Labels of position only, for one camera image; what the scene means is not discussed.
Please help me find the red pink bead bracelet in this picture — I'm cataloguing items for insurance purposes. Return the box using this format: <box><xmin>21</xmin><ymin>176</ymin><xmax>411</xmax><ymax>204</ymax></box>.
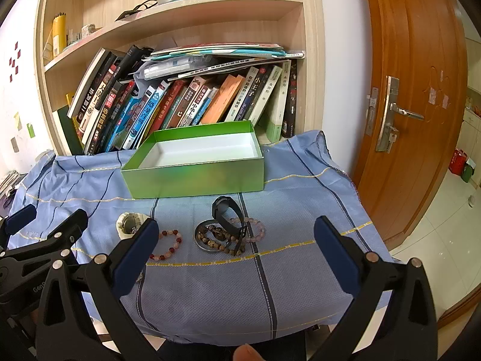
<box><xmin>149</xmin><ymin>228</ymin><xmax>184</xmax><ymax>261</ymax></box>

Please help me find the silver metal bangle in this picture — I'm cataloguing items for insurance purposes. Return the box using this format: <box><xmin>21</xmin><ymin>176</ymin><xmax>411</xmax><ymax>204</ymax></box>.
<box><xmin>194</xmin><ymin>220</ymin><xmax>239</xmax><ymax>254</ymax></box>

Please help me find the brown wooden bead bracelet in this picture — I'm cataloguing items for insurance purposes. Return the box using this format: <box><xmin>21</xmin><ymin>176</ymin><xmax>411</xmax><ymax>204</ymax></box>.
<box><xmin>196</xmin><ymin>224</ymin><xmax>247</xmax><ymax>255</ymax></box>

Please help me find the black watch strap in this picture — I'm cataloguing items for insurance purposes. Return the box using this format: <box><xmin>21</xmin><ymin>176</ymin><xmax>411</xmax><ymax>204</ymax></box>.
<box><xmin>211</xmin><ymin>195</ymin><xmax>249</xmax><ymax>256</ymax></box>

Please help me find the pink crystal bead bracelet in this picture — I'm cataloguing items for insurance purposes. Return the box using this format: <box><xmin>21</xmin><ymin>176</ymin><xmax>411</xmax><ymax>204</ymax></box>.
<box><xmin>229</xmin><ymin>216</ymin><xmax>267</xmax><ymax>243</ymax></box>

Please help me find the green cardboard box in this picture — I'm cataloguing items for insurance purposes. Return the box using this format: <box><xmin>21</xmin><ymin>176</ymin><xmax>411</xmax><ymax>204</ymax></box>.
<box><xmin>121</xmin><ymin>121</ymin><xmax>264</xmax><ymax>199</ymax></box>

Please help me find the operator hand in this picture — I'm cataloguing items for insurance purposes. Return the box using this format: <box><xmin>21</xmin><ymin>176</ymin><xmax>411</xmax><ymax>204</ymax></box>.
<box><xmin>232</xmin><ymin>344</ymin><xmax>264</xmax><ymax>361</ymax></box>

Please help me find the blue striped cloth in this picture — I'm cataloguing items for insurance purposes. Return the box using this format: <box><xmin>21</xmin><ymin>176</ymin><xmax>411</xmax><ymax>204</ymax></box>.
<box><xmin>9</xmin><ymin>131</ymin><xmax>391</xmax><ymax>346</ymax></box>

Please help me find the red container on floor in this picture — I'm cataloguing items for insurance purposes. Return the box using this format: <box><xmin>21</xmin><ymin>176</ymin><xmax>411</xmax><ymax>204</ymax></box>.
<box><xmin>449</xmin><ymin>148</ymin><xmax>468</xmax><ymax>176</ymax></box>

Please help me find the yellow canister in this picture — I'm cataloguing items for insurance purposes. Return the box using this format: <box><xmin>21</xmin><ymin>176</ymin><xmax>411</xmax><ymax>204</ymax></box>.
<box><xmin>51</xmin><ymin>12</ymin><xmax>67</xmax><ymax>57</ymax></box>

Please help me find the brown wooden door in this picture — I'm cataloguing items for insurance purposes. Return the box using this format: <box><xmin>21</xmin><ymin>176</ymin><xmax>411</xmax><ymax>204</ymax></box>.
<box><xmin>353</xmin><ymin>0</ymin><xmax>467</xmax><ymax>248</ymax></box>

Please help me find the orange book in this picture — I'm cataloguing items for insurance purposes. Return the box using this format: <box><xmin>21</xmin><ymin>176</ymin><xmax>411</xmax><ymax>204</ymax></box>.
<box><xmin>200</xmin><ymin>75</ymin><xmax>245</xmax><ymax>125</ymax></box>

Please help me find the stack of magazines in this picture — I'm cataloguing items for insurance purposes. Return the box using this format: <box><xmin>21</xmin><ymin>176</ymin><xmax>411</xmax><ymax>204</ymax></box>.
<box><xmin>134</xmin><ymin>42</ymin><xmax>305</xmax><ymax>81</ymax></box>

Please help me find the wooden bookshelf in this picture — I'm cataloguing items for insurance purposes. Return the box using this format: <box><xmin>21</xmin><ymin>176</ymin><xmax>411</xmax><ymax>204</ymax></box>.
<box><xmin>34</xmin><ymin>0</ymin><xmax>324</xmax><ymax>155</ymax></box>

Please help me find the white green book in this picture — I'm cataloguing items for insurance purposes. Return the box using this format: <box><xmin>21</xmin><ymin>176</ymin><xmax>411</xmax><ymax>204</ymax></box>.
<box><xmin>259</xmin><ymin>60</ymin><xmax>291</xmax><ymax>143</ymax></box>

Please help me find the black red book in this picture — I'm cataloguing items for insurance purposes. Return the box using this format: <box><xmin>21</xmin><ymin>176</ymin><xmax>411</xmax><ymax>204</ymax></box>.
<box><xmin>281</xmin><ymin>60</ymin><xmax>298</xmax><ymax>139</ymax></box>

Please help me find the silver door handle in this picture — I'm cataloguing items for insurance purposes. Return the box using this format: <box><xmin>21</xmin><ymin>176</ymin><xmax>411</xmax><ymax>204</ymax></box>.
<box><xmin>376</xmin><ymin>76</ymin><xmax>425</xmax><ymax>153</ymax></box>

